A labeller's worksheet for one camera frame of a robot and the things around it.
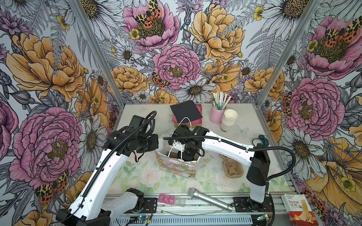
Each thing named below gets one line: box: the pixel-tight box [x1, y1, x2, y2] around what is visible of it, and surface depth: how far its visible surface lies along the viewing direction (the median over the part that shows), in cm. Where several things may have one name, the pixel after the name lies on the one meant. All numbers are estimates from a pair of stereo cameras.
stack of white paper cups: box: [220, 108, 239, 134], surface depth 96 cm
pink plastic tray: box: [157, 193, 186, 208], surface depth 76 cm
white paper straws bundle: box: [212, 91, 232, 111], surface depth 104 cm
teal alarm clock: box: [252, 134, 270, 148], surface depth 93 cm
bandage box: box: [280, 193, 320, 226], surface depth 71 cm
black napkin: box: [169, 100, 203, 124], surface depth 115 cm
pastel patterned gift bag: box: [154, 142, 202, 178], surface depth 70 cm
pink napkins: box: [172, 104, 203, 124], surface depth 110 cm
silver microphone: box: [187, 187, 233, 212], surface depth 76 cm
